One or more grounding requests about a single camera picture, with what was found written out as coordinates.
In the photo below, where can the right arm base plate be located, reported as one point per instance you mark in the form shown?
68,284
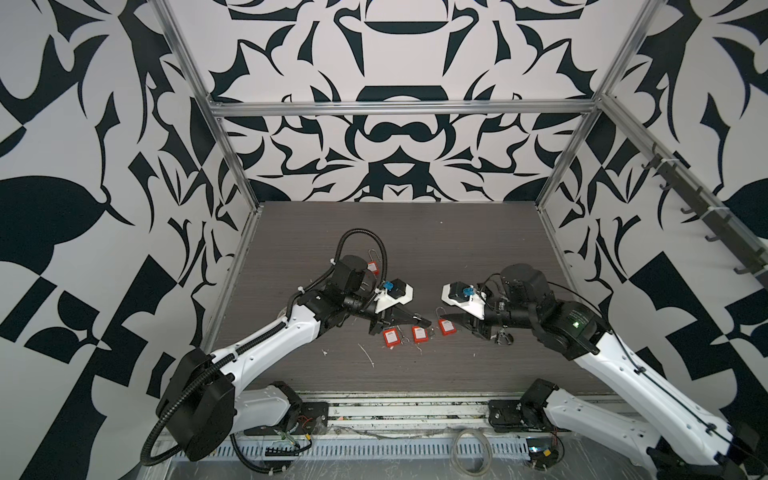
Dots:
508,416

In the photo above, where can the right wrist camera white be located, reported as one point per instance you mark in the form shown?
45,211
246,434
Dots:
466,297

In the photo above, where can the red padlock with white label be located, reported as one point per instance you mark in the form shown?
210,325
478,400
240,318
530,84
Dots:
445,325

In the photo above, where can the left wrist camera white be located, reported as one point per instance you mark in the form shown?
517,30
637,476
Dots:
392,293

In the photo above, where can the bunch of keys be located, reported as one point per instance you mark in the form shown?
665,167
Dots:
502,338

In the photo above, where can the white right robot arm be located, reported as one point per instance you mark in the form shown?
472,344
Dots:
674,437

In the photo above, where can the white perforated cable duct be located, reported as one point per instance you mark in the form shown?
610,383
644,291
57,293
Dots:
335,449

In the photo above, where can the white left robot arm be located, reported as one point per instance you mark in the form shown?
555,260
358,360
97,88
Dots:
202,404

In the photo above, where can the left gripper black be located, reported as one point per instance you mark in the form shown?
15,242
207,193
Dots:
384,319

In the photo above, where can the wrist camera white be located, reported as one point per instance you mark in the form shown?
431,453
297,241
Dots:
392,293
466,297

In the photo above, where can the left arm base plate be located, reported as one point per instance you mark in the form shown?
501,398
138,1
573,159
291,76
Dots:
309,418

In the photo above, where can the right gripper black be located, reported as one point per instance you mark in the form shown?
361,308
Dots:
473,323

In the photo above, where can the green lit circuit board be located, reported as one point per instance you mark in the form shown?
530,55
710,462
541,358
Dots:
544,453

